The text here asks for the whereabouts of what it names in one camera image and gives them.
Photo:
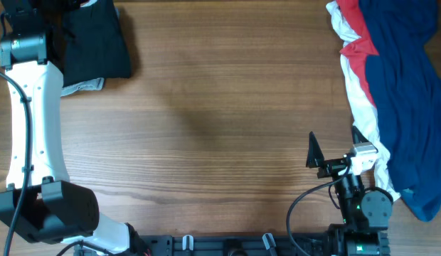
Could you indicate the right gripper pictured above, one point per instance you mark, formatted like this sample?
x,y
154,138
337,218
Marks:
x,y
335,166

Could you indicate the black shorts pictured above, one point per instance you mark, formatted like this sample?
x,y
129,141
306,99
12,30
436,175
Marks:
x,y
92,42

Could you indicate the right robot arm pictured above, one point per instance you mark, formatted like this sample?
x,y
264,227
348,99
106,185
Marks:
x,y
365,211

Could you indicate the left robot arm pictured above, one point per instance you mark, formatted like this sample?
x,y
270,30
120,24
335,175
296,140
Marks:
x,y
40,203

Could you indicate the white garment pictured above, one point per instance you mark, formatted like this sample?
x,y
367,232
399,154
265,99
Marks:
x,y
363,111

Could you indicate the navy blue garment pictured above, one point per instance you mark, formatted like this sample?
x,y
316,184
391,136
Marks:
x,y
407,92

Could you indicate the red garment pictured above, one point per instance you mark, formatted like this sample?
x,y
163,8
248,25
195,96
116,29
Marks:
x,y
358,50

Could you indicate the folded light denim shorts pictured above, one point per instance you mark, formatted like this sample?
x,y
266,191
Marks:
x,y
83,85

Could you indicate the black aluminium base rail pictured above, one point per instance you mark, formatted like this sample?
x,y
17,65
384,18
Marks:
x,y
318,244

